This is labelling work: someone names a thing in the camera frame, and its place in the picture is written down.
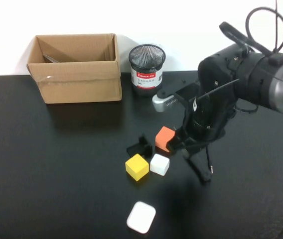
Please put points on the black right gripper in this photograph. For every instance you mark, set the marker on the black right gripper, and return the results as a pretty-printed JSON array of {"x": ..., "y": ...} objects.
[{"x": 211, "y": 119}]

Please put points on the black pen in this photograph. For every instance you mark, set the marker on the black pen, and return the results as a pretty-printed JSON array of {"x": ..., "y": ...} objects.
[{"x": 201, "y": 171}]

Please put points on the orange cube block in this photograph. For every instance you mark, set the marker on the orange cube block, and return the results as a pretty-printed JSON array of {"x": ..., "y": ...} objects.
[{"x": 164, "y": 138}]

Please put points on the white cube block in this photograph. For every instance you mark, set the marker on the white cube block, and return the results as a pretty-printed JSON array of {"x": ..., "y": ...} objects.
[{"x": 159, "y": 164}]

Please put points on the yellow cube block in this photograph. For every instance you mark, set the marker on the yellow cube block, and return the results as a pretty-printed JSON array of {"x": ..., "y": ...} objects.
[{"x": 136, "y": 166}]

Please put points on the black zip tie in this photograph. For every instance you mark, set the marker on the black zip tie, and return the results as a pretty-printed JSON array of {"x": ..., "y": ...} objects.
[{"x": 218, "y": 88}]

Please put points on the black mesh pen holder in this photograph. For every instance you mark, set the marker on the black mesh pen holder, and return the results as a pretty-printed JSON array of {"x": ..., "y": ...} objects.
[{"x": 145, "y": 79}]

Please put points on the white earbuds case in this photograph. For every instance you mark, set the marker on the white earbuds case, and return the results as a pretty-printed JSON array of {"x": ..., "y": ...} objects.
[{"x": 141, "y": 217}]

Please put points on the brown cardboard box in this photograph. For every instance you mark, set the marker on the brown cardboard box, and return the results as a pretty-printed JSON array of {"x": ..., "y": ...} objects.
[{"x": 81, "y": 84}]

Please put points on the black plastic bracket piece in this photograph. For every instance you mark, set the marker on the black plastic bracket piece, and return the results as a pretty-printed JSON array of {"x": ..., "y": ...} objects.
[{"x": 136, "y": 149}]

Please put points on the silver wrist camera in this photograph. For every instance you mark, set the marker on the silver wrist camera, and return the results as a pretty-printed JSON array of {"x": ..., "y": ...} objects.
[{"x": 160, "y": 103}]

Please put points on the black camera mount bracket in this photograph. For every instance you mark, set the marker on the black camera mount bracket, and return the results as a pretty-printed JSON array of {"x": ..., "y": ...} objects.
[{"x": 183, "y": 90}]

